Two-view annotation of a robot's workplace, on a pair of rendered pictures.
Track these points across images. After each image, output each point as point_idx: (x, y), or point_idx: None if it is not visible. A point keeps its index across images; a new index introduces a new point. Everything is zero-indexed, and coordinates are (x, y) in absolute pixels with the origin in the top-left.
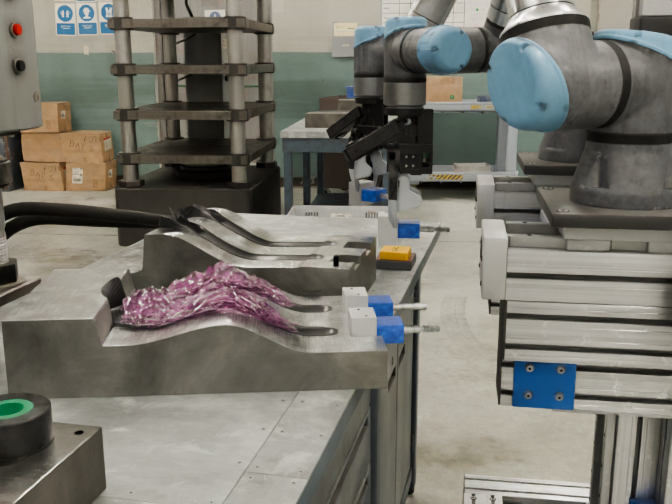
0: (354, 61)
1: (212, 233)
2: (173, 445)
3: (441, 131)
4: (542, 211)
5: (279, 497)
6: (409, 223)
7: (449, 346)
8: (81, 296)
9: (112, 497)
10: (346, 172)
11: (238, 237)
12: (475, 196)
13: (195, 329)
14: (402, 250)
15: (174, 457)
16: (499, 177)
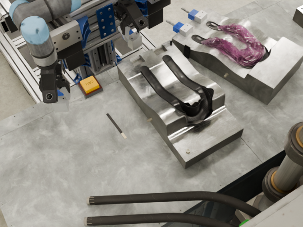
0: (48, 46)
1: (190, 89)
2: (271, 24)
3: None
4: (72, 12)
5: (263, 0)
6: (132, 31)
7: None
8: (277, 54)
9: (292, 16)
10: None
11: (174, 92)
12: (68, 36)
13: (254, 25)
14: (89, 79)
15: (273, 20)
16: (50, 28)
